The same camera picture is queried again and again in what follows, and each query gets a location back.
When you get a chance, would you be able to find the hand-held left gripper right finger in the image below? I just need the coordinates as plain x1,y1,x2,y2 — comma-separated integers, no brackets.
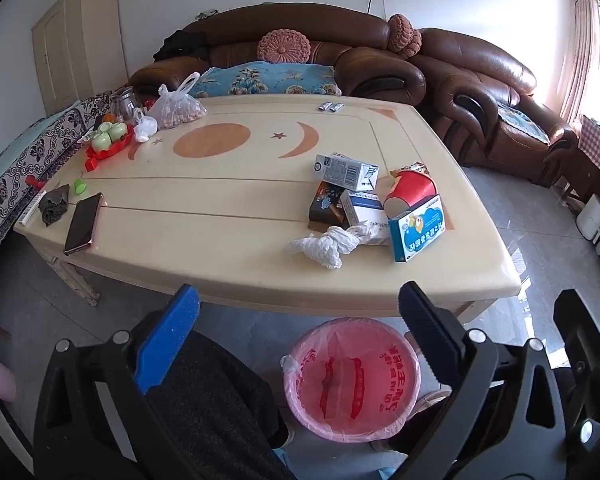
398,281,568,480

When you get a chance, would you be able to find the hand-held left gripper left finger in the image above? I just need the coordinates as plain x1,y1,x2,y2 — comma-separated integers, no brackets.
32,284,202,480

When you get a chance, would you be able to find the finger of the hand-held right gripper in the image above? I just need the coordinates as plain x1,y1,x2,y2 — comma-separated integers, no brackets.
552,289,600,480

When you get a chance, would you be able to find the pink trash bin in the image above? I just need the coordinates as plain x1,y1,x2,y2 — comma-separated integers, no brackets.
280,317,423,443

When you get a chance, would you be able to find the blue medicine box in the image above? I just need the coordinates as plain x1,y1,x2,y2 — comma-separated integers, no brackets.
387,197,447,263

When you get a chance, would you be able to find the white plastic bag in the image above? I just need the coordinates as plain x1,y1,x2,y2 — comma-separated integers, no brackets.
286,224,381,270

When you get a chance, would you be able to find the white medicine box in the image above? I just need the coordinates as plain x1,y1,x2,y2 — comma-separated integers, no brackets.
340,189,391,246

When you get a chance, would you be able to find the red paper cup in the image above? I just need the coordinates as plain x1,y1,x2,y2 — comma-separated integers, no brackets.
382,170,438,216

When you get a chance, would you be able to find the white milk carton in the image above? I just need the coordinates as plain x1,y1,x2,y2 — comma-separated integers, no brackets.
315,152,380,192

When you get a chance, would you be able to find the beige shoe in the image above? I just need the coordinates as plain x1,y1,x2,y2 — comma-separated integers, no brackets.
414,389,453,413

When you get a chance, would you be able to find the person's left leg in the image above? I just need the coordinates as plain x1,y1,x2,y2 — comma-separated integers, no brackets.
147,330,291,480

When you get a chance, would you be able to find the person's leg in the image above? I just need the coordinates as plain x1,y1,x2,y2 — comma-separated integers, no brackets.
147,330,291,480
385,400,456,456

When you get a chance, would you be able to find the person's right leg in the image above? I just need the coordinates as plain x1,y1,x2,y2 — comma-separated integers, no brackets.
385,400,456,456

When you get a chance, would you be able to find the white appliance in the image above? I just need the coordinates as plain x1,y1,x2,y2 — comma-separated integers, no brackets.
577,194,600,256

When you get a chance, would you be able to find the black smartphone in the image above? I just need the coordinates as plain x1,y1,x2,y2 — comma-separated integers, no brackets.
63,192,104,256

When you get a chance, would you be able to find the cream wooden coffee table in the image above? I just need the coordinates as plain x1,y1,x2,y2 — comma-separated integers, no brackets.
12,94,523,321

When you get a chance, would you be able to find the black patterned box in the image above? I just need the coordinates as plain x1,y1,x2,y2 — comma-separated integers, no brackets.
308,180,353,228

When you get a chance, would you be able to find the yellow snack wrapper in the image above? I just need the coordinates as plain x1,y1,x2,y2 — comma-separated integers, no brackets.
390,161,431,178

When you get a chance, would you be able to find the light blue stool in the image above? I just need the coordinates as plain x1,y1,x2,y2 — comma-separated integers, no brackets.
270,449,401,480

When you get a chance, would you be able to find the dark crumpled cloth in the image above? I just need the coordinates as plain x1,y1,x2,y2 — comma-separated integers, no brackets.
37,184,71,227

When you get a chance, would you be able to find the white strip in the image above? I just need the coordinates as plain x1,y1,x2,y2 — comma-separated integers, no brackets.
19,190,48,227

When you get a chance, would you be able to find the red tray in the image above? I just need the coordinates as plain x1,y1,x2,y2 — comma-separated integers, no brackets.
84,125,141,173

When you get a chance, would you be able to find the small knotted white bag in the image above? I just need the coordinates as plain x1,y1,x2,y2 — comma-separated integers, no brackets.
133,115,159,143

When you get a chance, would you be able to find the blue armchair seat cover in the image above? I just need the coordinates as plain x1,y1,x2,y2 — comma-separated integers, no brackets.
495,100,551,145

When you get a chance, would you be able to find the clear plastic bag of peanuts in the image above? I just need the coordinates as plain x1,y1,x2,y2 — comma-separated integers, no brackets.
147,72,208,128

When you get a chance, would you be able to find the dark floral patterned blanket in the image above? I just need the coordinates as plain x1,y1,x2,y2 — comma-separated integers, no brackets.
0,92,113,281

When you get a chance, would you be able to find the brown leather armchair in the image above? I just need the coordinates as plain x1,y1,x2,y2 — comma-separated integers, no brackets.
410,27,578,188

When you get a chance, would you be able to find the brown leather sofa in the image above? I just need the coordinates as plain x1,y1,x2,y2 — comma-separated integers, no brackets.
127,4,427,111

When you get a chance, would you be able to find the blue floral cushion cover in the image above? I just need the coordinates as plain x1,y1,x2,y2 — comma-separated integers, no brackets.
187,61,342,100

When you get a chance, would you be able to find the pink striped curtain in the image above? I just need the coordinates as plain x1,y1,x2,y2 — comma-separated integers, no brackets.
557,0,600,126

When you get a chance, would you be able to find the folded pink crochet cushion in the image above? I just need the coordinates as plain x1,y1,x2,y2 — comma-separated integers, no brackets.
386,14,423,59

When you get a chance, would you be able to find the black clothing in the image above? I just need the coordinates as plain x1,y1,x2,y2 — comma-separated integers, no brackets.
153,29,211,62

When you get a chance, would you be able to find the cream wardrobe cabinet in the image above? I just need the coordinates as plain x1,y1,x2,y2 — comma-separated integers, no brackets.
31,0,129,116

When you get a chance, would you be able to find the round pink crochet cushion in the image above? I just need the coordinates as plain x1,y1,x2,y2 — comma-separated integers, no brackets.
257,30,312,65

